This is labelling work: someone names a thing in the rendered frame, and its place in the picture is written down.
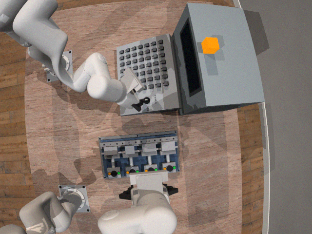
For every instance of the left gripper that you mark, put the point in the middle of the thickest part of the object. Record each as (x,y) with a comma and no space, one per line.
(131,101)

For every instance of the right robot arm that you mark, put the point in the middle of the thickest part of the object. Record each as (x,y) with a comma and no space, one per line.
(151,214)

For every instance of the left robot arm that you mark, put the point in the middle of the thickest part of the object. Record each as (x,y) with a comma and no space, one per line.
(30,24)

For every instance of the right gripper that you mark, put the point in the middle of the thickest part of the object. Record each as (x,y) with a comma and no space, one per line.
(132,193)

